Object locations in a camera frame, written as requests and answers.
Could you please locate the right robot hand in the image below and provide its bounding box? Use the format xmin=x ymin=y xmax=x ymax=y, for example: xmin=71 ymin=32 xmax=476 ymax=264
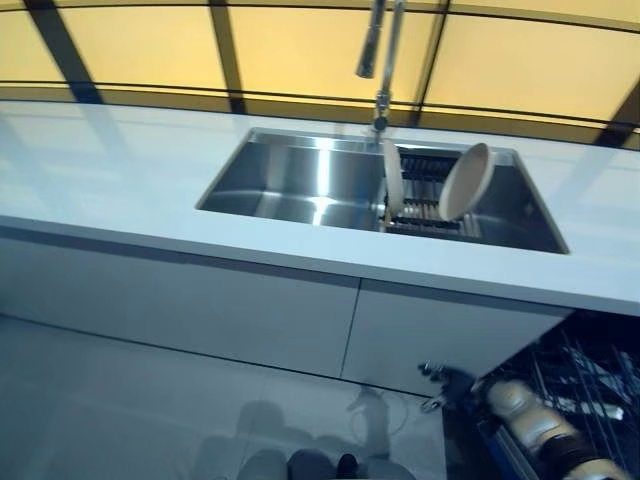
xmin=418 ymin=360 xmax=490 ymax=414

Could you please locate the beige round plate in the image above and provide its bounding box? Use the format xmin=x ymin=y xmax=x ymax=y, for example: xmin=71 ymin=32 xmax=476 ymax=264
xmin=382 ymin=139 xmax=404 ymax=215
xmin=438 ymin=142 xmax=497 ymax=221

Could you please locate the narrow white cabinet door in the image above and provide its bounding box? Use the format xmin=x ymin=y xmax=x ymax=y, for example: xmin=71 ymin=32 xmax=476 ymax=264
xmin=343 ymin=277 xmax=574 ymax=399

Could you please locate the dark right robot foot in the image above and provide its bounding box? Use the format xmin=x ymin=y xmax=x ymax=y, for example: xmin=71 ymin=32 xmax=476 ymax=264
xmin=337 ymin=452 xmax=372 ymax=480

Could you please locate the silver left robot leg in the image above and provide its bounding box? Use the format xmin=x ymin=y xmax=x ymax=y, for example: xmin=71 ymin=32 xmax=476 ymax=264
xmin=288 ymin=448 xmax=335 ymax=480

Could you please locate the black sink dish rack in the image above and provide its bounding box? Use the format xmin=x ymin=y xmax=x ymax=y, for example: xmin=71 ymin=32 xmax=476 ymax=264
xmin=380 ymin=144 xmax=484 ymax=236

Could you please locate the stainless steel sink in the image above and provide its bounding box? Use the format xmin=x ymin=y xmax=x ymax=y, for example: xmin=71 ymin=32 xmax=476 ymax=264
xmin=194 ymin=127 xmax=571 ymax=256

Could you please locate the wide white cabinet door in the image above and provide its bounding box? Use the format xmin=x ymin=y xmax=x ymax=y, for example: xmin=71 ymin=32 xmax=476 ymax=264
xmin=0 ymin=224 xmax=362 ymax=384

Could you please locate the chrome kitchen faucet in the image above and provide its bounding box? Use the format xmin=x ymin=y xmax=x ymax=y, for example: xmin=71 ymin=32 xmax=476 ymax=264
xmin=354 ymin=0 xmax=407 ymax=135

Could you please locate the wire dishwasher rack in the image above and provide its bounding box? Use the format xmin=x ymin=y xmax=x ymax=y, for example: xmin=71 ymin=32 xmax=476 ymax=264
xmin=479 ymin=312 xmax=640 ymax=480

